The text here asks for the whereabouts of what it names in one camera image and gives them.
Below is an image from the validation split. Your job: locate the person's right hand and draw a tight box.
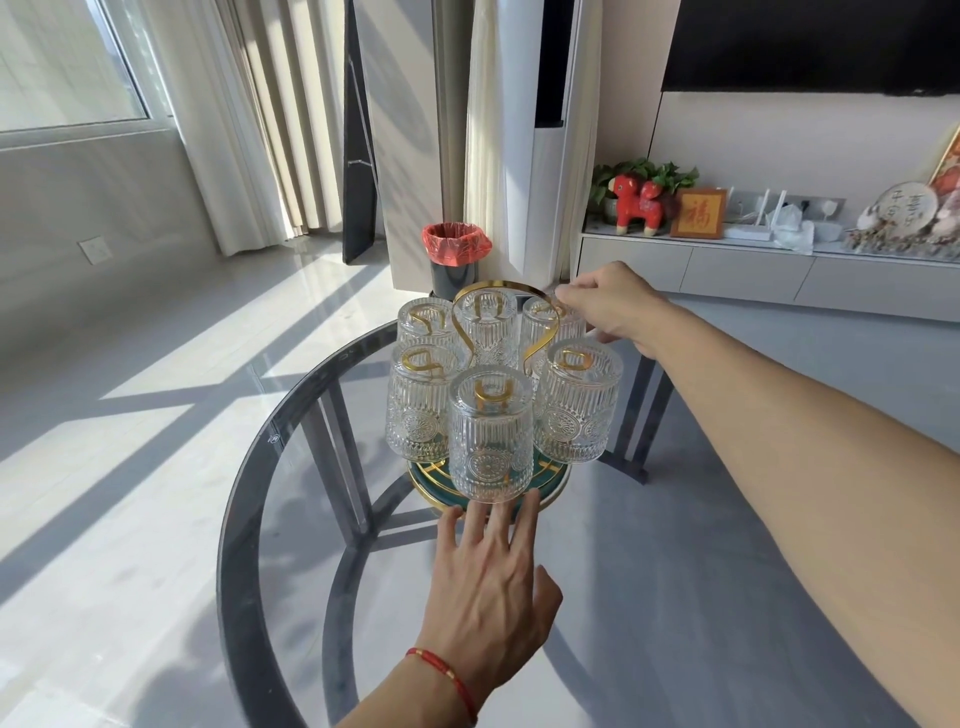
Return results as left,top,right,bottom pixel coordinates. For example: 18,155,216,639
554,260,678,361

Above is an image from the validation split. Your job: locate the person's left hand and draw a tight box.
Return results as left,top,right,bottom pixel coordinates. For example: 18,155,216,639
414,491,565,706

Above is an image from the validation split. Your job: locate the clear embossed glass cup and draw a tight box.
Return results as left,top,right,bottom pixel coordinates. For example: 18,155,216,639
519,296,589,361
384,341,463,463
395,297,466,354
455,288,523,369
532,338,626,465
447,365,535,504

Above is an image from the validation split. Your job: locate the gold and green cup rack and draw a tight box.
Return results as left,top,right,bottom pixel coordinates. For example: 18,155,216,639
404,278,573,515

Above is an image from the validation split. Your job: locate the person's right forearm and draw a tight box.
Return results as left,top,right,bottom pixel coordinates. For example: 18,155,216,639
648,296,960,728

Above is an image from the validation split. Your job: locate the red horse figurine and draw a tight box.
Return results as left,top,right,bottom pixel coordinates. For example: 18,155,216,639
605,174,667,238

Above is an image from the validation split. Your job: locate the small wooden framed picture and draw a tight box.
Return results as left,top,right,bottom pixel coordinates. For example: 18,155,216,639
669,187,730,241

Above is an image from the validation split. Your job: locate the white standing air conditioner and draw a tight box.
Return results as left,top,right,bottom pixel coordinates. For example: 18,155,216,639
498,0,586,290

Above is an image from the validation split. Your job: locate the green potted plant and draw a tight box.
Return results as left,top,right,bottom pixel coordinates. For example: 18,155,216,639
590,158,700,219

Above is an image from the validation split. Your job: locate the white router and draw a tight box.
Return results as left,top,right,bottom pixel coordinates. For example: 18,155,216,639
723,188,789,243

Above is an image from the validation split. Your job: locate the trash bin with red bag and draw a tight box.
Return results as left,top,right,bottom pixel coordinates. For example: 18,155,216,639
420,221,494,301

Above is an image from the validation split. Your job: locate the crumpled white tissue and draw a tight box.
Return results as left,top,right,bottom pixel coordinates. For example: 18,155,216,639
768,206,817,255

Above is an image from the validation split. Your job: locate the round black glass table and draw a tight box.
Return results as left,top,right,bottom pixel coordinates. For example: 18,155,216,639
215,314,920,728

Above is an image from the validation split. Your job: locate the grey vertical pipe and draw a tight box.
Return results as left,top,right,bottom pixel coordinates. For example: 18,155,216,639
431,0,474,226

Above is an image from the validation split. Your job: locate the cluster of small figurines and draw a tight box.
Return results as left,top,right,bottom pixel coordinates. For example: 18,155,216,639
843,217,960,264

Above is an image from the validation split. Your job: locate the black marble slab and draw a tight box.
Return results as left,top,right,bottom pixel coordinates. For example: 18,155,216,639
342,0,380,265

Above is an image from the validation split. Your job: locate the round white decorative plate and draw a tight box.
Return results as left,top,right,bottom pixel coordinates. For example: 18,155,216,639
857,182,943,241

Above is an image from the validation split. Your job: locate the gold framed picture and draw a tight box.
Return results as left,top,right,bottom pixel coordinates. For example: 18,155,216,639
928,123,960,193

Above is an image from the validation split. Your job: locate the beige curtain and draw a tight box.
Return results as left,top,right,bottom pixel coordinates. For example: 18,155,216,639
239,0,350,234

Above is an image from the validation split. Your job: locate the white sheer curtain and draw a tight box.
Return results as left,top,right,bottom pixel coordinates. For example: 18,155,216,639
142,0,290,258

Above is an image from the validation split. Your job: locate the white framed window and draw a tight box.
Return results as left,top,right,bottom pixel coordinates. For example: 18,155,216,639
0,0,181,151

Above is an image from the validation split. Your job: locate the red string bracelet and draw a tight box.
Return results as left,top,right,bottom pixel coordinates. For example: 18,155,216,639
404,647,479,727

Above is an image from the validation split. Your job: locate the grey wall socket panel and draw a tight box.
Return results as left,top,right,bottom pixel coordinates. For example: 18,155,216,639
731,191,847,223

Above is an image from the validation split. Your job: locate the black wall television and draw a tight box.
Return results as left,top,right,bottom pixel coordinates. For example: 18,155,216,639
659,0,960,97

